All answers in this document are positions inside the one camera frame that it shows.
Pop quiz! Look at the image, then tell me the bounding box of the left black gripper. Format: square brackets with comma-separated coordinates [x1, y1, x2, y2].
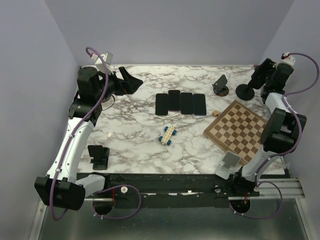
[95, 66, 143, 102]

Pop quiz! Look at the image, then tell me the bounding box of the black pole phone stand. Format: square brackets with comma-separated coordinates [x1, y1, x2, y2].
[235, 84, 255, 101]

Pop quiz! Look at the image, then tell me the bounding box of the black phone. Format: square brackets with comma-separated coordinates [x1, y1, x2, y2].
[248, 64, 266, 90]
[180, 92, 194, 115]
[155, 93, 169, 116]

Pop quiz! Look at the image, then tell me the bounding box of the black smartphone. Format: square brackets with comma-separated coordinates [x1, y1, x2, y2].
[168, 90, 181, 112]

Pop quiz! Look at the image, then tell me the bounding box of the blue-edged phone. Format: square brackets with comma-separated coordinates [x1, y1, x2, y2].
[193, 93, 207, 116]

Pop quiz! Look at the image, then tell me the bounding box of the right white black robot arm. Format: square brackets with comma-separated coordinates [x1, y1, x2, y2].
[230, 55, 307, 196]

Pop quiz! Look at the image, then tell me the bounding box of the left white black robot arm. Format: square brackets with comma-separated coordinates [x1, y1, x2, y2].
[34, 66, 143, 211]

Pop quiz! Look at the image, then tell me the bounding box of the round wooden base stand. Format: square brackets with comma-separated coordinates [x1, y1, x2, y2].
[104, 95, 115, 103]

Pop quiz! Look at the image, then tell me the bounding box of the round wooden stand right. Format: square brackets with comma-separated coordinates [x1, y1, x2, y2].
[212, 74, 229, 97]

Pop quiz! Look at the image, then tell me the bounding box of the black folding phone stand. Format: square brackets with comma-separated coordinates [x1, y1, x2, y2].
[87, 145, 110, 171]

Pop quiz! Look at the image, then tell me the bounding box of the white plastic phone stand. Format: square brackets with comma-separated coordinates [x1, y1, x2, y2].
[214, 151, 241, 180]

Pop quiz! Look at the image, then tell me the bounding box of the small wooden block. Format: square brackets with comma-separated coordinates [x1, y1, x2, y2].
[212, 110, 220, 117]

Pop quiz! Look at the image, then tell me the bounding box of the wooden chessboard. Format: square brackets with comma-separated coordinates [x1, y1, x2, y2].
[203, 100, 267, 166]

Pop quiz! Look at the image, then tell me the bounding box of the toy brick car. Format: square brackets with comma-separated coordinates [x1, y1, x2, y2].
[158, 126, 177, 146]

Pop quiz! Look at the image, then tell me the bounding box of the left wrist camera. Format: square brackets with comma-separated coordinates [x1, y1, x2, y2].
[90, 51, 114, 73]

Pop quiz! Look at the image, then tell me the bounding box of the aluminium frame rail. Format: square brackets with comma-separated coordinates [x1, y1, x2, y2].
[37, 65, 307, 201]

